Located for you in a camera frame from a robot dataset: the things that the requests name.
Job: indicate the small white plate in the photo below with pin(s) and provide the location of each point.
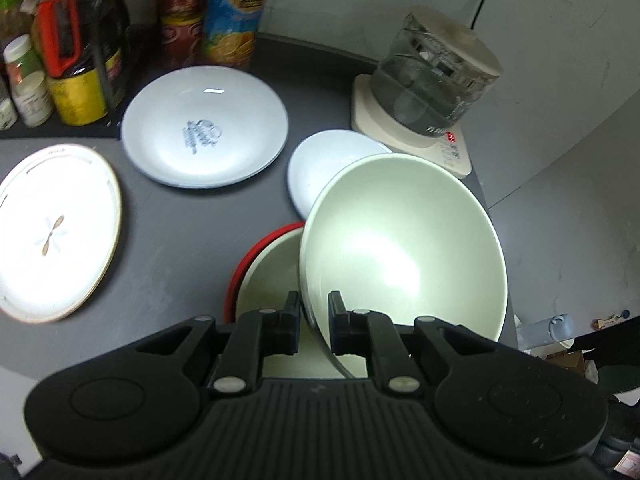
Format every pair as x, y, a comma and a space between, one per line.
312, 170

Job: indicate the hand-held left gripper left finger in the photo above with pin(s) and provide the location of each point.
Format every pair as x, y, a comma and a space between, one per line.
287, 325

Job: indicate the white-capped white label bottle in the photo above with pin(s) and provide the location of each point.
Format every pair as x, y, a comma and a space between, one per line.
27, 85

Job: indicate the orange juice bottle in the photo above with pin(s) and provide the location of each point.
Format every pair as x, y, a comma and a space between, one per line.
230, 20

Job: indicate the cream kettle base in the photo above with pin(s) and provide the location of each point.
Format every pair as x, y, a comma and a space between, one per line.
450, 155

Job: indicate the small clear glass jar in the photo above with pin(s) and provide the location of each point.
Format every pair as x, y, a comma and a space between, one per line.
6, 107

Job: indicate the pale green bowl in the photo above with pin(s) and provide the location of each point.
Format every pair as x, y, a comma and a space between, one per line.
400, 240

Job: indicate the glass electric kettle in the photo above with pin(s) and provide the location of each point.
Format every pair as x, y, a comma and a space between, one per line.
430, 80

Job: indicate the gold-rimmed white plate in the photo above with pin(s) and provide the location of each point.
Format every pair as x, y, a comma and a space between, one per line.
55, 230

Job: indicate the blue water bottle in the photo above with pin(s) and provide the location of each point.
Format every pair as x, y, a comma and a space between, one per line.
547, 327

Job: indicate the yellow-capped green label bottle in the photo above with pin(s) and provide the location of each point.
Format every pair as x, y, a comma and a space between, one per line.
12, 0

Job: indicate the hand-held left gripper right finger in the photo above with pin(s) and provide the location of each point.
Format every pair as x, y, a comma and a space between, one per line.
342, 330

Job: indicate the person's dark clothing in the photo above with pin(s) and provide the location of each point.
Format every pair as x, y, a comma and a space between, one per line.
615, 360

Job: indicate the white bowl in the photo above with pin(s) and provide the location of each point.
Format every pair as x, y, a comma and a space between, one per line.
272, 280

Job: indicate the white plate with blue print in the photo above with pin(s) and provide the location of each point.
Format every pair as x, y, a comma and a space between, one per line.
200, 130

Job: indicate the black metal storage rack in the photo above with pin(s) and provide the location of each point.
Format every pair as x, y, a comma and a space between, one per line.
107, 60

